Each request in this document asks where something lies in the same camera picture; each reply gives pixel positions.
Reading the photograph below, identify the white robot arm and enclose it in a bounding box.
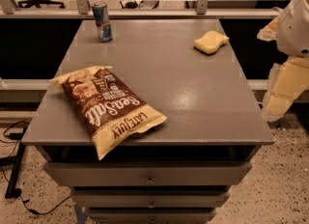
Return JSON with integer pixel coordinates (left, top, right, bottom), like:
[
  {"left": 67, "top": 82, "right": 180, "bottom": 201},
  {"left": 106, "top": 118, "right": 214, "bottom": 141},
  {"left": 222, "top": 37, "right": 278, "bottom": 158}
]
[{"left": 257, "top": 0, "right": 309, "bottom": 122}]

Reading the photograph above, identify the grey drawer cabinet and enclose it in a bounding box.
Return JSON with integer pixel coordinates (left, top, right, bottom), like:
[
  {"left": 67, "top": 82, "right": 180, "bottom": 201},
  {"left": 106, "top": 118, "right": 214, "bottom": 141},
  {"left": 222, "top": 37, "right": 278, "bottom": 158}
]
[{"left": 23, "top": 20, "right": 273, "bottom": 224}]

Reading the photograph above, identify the blue silver redbull can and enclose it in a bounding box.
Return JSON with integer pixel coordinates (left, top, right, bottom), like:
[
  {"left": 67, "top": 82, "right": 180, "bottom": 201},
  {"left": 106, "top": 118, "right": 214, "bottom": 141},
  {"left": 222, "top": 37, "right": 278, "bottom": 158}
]
[{"left": 92, "top": 2, "right": 112, "bottom": 42}]

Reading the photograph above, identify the black stand leg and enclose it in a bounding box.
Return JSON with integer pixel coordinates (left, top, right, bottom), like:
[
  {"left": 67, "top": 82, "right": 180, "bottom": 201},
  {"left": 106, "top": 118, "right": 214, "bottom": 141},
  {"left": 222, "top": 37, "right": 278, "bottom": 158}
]
[{"left": 4, "top": 128, "right": 26, "bottom": 199}]

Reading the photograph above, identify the grey drawer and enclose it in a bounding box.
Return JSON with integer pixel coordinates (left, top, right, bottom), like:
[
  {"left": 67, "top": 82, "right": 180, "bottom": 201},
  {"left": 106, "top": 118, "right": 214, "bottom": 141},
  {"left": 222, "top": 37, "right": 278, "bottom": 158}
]
[
  {"left": 44, "top": 161, "right": 252, "bottom": 186},
  {"left": 88, "top": 208, "right": 216, "bottom": 224},
  {"left": 71, "top": 188, "right": 230, "bottom": 209}
]

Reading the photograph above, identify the black floor cable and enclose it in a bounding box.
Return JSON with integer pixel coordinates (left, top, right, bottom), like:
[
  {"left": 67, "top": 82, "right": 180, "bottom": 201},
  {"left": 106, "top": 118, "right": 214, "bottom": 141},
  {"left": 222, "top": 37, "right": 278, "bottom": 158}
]
[{"left": 0, "top": 120, "right": 71, "bottom": 216}]

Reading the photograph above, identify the middle grey drawer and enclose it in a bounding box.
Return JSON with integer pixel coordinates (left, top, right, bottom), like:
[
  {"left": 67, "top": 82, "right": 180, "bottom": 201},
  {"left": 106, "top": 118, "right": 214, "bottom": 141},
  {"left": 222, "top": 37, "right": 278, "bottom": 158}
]
[{"left": 71, "top": 188, "right": 230, "bottom": 209}]

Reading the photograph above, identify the top grey drawer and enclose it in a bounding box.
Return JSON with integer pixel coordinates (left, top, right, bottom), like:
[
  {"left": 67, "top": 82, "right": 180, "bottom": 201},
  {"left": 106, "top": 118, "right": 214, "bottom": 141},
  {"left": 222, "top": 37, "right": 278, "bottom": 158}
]
[{"left": 44, "top": 161, "right": 252, "bottom": 186}]

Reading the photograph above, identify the metal railing frame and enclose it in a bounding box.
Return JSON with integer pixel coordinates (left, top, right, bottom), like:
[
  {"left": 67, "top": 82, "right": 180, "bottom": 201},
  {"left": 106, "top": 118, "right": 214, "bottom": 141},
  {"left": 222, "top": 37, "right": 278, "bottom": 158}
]
[{"left": 0, "top": 0, "right": 283, "bottom": 19}]

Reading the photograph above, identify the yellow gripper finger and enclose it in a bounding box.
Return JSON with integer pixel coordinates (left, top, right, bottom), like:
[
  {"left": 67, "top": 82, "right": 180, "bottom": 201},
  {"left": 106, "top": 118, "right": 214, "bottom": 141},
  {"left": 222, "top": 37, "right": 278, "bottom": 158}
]
[
  {"left": 257, "top": 17, "right": 279, "bottom": 42},
  {"left": 262, "top": 56, "right": 309, "bottom": 122}
]

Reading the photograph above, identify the brown yellow chips bag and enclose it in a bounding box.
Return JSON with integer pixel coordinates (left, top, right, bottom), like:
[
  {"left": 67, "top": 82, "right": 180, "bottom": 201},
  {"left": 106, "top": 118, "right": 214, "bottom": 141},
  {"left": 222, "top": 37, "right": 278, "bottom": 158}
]
[{"left": 50, "top": 66, "right": 167, "bottom": 160}]

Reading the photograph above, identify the yellow sponge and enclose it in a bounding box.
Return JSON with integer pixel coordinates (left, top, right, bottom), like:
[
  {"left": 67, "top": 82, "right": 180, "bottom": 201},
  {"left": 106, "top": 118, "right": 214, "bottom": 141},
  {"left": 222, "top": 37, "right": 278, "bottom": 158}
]
[{"left": 193, "top": 31, "right": 229, "bottom": 55}]

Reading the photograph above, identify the black chair base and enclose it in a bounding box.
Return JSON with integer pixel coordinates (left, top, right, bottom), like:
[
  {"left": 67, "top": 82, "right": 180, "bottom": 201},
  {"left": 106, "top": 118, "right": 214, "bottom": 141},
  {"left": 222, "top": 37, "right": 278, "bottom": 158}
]
[{"left": 17, "top": 0, "right": 65, "bottom": 9}]

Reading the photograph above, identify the bottom grey drawer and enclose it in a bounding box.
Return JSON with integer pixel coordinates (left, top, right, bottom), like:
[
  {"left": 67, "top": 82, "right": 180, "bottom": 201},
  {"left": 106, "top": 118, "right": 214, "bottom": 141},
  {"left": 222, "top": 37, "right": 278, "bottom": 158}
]
[{"left": 88, "top": 208, "right": 216, "bottom": 224}]

